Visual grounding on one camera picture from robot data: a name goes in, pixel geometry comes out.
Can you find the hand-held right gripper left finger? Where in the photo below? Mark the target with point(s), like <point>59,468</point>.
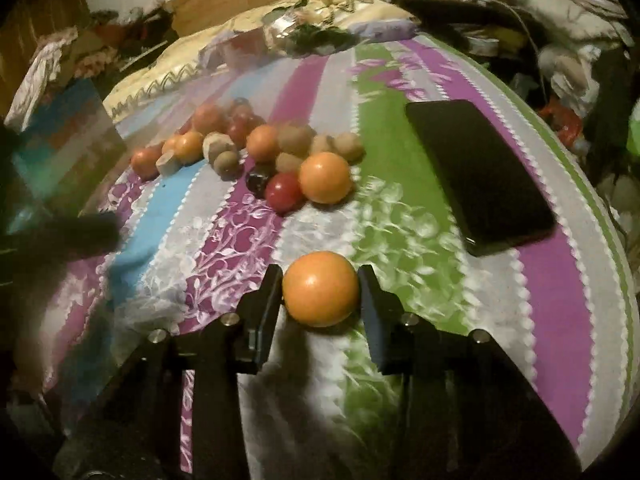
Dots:
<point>272,300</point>

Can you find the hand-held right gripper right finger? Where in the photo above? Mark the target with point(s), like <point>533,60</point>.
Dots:
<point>375,320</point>

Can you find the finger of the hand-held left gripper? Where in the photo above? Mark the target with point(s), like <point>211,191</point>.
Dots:
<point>75,237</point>

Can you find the large round orange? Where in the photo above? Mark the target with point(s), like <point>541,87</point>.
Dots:
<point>320,290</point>

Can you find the small red plum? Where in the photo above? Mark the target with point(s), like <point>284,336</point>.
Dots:
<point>238,135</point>
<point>252,119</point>
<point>284,191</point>

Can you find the dark purple plum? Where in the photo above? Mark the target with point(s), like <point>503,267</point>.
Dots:
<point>258,184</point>

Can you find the peeled banana chunk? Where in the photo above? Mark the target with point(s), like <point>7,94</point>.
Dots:
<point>167,165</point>
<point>216,145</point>

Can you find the pile of oranges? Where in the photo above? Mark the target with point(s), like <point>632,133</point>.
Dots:
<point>325,177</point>

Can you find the blue printed carton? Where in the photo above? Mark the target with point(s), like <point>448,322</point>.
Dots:
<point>70,150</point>

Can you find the white folded cloth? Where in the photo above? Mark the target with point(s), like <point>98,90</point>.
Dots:
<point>45,70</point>

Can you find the black smartphone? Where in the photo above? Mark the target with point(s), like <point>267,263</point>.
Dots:
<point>480,175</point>

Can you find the yellow patterned pillow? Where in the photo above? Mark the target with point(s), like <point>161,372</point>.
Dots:
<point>190,55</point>

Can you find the pile of clothes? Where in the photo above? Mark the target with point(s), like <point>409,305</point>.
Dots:
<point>130,25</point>

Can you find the wooden wardrobe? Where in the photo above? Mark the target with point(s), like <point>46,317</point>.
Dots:
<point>45,20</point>

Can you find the purple white plastic wrapper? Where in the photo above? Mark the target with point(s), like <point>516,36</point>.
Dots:
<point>212,55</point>

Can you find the red and white cup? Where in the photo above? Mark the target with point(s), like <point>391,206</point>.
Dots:
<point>242,50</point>

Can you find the clear crinkled plastic bag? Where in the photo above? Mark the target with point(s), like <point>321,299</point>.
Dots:
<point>277,30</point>

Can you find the red plastic bag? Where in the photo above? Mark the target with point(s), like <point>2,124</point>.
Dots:
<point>562,122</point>

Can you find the purple patterned pouch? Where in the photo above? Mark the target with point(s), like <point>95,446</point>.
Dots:
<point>385,27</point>

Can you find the black side table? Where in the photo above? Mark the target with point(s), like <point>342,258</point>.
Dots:
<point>450,15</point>

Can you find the green plastic bag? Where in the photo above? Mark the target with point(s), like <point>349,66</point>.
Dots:
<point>633,132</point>

